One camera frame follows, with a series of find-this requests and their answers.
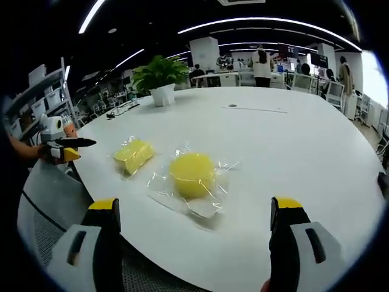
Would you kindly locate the grey mesh office chair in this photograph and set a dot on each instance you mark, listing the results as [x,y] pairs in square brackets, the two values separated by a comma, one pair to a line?
[54,197]

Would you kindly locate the person's right hand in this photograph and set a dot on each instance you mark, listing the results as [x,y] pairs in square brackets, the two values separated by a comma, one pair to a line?
[266,286]

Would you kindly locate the round yellow silicone block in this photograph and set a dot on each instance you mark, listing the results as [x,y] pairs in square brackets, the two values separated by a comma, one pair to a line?
[192,175]

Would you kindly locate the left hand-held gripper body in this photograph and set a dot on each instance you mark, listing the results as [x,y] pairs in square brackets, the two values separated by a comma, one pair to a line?
[53,126]

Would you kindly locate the clear plastic bag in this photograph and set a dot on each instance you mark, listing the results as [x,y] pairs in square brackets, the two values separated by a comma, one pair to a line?
[123,146]

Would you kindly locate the white office desk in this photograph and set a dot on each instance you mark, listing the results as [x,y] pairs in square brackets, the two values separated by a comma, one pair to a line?
[223,79]

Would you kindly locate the rectangular yellow silicone block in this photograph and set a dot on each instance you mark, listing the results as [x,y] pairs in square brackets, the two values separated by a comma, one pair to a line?
[135,155]

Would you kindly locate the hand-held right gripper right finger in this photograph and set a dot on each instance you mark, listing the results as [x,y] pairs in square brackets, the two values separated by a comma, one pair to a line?
[304,258]

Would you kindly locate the white plant pot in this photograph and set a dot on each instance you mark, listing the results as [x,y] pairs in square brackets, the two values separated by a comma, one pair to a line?
[163,95]

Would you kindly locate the long ceiling light strip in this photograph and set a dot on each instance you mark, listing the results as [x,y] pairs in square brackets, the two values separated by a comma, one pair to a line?
[267,22]

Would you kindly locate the grey storage shelf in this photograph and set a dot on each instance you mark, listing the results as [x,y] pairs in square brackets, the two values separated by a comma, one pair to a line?
[45,91]

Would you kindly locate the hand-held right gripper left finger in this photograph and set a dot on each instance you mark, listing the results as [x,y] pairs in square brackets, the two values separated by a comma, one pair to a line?
[88,255]

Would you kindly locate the green potted plant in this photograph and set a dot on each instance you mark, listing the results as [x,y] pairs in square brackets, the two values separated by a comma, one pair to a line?
[159,71]

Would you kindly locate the orange object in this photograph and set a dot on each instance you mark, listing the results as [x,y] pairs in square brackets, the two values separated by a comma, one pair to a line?
[70,130]

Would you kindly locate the round yellow wrapped sponge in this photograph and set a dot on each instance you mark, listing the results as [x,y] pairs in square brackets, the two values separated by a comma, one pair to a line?
[209,210]

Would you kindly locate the black chair armrest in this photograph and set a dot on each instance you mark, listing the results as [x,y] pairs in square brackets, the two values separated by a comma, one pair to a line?
[383,184]

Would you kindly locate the white office chair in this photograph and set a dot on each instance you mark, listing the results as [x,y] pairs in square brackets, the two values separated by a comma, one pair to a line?
[335,91]

